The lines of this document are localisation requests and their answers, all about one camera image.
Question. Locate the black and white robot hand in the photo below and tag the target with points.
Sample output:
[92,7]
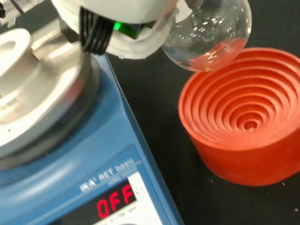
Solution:
[131,11]

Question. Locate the red ribbed flask stand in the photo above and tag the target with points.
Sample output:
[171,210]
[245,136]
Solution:
[246,150]

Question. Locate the black bench cloth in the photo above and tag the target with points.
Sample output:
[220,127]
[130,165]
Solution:
[159,93]

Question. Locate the heater with blue base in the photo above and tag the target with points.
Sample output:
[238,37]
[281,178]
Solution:
[77,150]

